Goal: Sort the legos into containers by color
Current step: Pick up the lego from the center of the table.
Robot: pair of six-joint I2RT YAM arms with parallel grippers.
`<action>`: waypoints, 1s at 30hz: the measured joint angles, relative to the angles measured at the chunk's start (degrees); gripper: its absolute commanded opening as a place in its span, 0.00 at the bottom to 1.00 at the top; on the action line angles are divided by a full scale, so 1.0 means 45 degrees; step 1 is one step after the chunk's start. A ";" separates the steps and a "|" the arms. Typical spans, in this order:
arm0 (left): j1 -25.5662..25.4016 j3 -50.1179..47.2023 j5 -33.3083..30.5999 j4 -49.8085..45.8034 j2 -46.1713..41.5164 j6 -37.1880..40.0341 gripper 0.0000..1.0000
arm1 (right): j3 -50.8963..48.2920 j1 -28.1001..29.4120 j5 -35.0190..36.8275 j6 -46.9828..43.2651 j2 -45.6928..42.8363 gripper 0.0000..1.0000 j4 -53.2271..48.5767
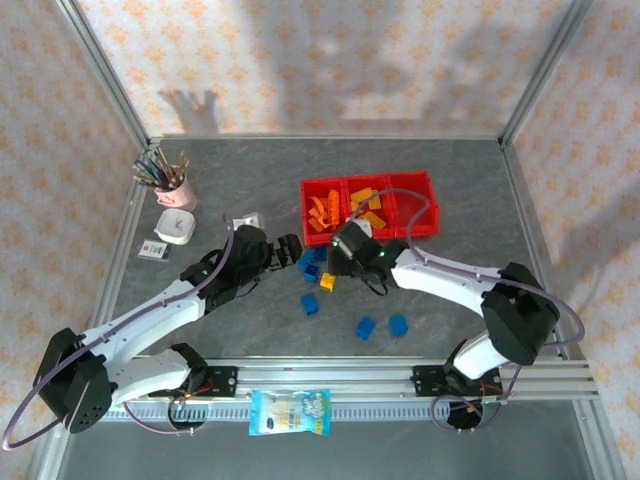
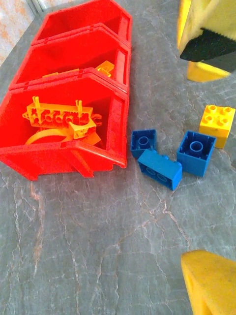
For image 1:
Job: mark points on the pink pencil cup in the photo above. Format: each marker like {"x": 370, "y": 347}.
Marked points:
{"x": 180, "y": 197}

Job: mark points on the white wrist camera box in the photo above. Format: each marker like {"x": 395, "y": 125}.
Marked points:
{"x": 362, "y": 227}
{"x": 250, "y": 220}

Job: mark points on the aluminium frame upright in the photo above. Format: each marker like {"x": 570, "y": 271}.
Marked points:
{"x": 545, "y": 70}
{"x": 105, "y": 70}

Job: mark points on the blue snack bag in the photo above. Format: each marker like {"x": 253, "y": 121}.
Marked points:
{"x": 290, "y": 412}

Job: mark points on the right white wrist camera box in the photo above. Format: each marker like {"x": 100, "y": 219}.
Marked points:
{"x": 362, "y": 227}

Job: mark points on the red plastic bin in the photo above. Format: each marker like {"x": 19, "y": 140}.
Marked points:
{"x": 405, "y": 200}
{"x": 385, "y": 234}
{"x": 325, "y": 240}

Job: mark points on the aluminium table edge rail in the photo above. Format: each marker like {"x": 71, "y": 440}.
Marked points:
{"x": 132, "y": 205}
{"x": 325, "y": 137}
{"x": 521, "y": 200}

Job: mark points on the small yellow lego brick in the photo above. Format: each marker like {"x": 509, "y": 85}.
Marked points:
{"x": 374, "y": 204}
{"x": 327, "y": 282}

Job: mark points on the coloured pencil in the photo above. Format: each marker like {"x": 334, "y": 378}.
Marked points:
{"x": 181, "y": 167}
{"x": 145, "y": 181}
{"x": 164, "y": 162}
{"x": 147, "y": 172}

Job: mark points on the white square container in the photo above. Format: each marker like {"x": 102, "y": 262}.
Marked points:
{"x": 162, "y": 232}

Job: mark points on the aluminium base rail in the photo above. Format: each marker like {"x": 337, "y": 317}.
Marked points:
{"x": 325, "y": 380}

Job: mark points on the small card package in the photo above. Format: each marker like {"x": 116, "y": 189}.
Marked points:
{"x": 152, "y": 249}

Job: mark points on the aluminium frame leg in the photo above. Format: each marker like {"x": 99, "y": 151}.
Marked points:
{"x": 45, "y": 465}
{"x": 600, "y": 442}

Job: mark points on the long orange lego brick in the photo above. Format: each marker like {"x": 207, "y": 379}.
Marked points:
{"x": 332, "y": 214}

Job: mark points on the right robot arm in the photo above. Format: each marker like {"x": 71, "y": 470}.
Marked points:
{"x": 440, "y": 280}

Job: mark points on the blue lego brick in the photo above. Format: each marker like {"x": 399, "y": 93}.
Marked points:
{"x": 398, "y": 325}
{"x": 365, "y": 328}
{"x": 311, "y": 272}
{"x": 305, "y": 261}
{"x": 309, "y": 304}
{"x": 320, "y": 253}

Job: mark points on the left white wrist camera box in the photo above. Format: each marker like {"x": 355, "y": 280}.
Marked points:
{"x": 250, "y": 220}

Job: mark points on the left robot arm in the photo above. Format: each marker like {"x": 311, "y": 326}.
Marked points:
{"x": 150, "y": 317}

